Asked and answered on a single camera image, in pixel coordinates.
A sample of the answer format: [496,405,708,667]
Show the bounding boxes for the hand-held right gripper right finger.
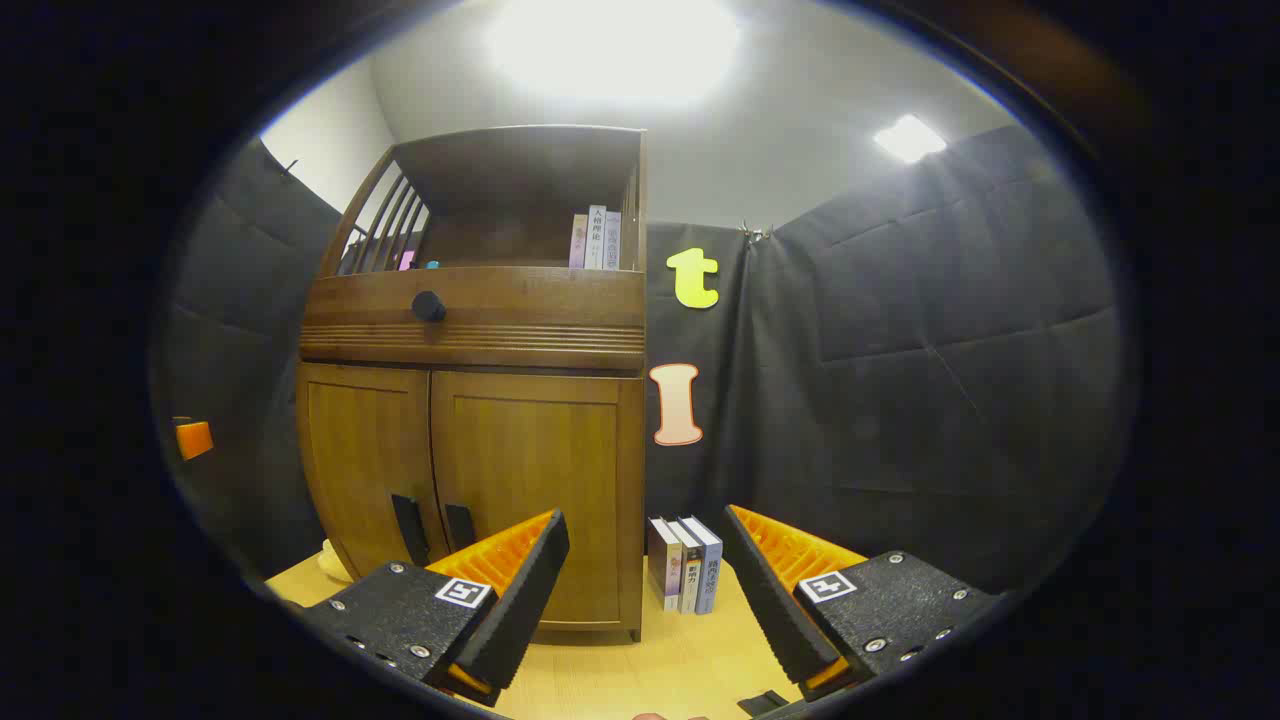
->
[722,504,1001,701]

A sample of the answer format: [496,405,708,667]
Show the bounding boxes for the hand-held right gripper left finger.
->
[290,508,571,709]

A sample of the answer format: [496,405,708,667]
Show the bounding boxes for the wooden shoe cabinet door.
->
[430,370,646,631]
[298,362,449,581]

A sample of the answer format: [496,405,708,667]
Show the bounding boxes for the wooden double-door shoe cabinet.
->
[297,125,649,641]

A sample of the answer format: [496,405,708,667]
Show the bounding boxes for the blue spine book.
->
[680,515,724,615]

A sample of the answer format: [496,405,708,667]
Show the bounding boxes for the dark spine book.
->
[665,520,704,615]

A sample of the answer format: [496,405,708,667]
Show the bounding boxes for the white cover book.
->
[648,517,683,613]

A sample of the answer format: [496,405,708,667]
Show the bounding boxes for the black backdrop cloth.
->
[150,125,1141,601]

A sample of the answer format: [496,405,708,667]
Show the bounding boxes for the small ceiling light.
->
[873,114,948,164]

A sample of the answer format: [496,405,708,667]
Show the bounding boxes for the large ceiling light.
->
[485,0,741,106]

